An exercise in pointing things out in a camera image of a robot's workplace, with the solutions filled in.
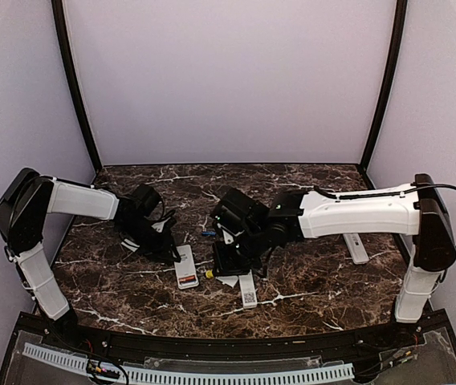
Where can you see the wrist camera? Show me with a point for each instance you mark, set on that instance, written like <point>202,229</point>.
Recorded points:
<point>228,224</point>
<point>165,223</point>

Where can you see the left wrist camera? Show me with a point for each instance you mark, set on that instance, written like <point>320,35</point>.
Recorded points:
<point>165,223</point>

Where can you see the slim white remote control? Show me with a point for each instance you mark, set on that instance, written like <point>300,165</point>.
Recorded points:
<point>248,291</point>

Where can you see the white TCL air-conditioner remote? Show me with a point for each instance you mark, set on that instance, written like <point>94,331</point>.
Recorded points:
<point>185,270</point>

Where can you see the white square battery cover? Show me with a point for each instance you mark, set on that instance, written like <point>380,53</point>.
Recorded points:
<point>230,281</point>

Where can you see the black front rail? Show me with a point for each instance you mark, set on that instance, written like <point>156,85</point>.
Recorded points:
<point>365,344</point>

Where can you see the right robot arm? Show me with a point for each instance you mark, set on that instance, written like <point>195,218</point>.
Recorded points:
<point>248,230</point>

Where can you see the right black frame post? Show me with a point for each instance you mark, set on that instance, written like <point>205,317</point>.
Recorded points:
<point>386,83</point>

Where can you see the battery in TCL remote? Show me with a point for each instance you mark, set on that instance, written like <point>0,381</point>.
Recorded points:
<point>188,284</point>

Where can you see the white slotted cable duct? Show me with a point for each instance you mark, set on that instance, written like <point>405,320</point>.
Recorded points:
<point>180,371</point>

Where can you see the left black frame post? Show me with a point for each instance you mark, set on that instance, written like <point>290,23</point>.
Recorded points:
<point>64,42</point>

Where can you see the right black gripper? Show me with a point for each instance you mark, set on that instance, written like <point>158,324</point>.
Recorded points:
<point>225,267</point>

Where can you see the black frame post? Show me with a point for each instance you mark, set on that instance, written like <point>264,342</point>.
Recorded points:
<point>386,83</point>
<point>64,42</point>

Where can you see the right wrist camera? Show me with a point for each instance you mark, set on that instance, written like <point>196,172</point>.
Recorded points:
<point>228,224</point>

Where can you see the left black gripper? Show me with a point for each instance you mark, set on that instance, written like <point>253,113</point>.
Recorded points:
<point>161,249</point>

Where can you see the white remote at right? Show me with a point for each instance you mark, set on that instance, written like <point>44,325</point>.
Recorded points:
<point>356,248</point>

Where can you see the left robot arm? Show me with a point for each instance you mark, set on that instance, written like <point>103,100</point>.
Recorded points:
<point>28,200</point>

